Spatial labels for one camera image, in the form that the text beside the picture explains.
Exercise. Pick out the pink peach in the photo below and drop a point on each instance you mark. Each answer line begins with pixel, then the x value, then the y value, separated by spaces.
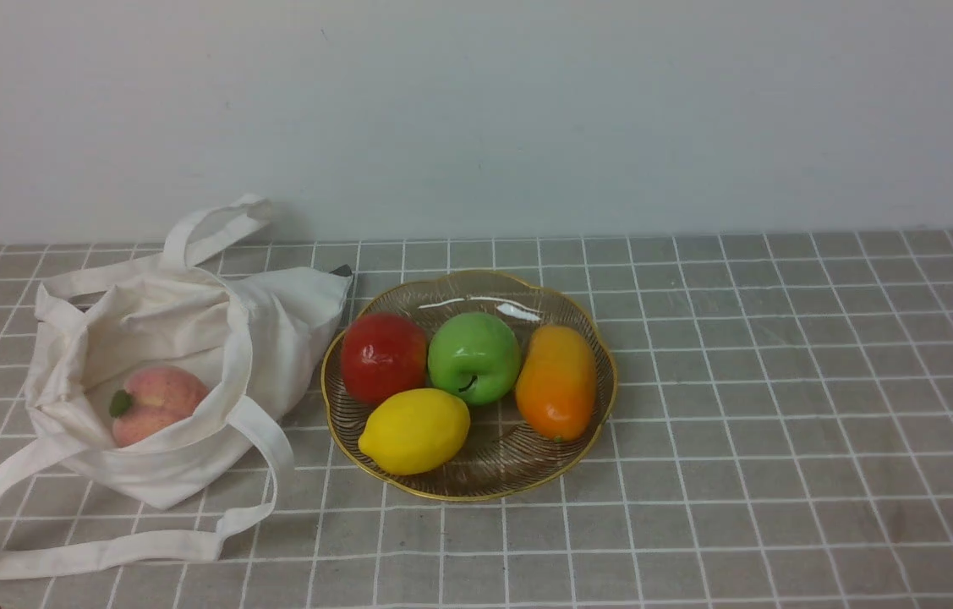
pixel 152 399

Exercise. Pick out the white cloth tote bag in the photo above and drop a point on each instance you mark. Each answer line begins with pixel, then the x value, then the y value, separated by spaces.
pixel 256 342

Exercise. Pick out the green apple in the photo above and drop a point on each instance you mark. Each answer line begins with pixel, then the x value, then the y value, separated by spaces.
pixel 475 357

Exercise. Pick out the red apple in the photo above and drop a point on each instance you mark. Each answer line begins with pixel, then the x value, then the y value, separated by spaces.
pixel 383 354

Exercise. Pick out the orange mango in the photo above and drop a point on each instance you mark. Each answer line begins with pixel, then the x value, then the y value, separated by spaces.
pixel 556 388

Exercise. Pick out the yellow lemon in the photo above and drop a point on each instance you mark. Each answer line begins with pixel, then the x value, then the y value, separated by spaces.
pixel 416 431

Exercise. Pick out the grey checked tablecloth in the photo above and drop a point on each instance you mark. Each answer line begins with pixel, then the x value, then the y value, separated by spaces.
pixel 782 438

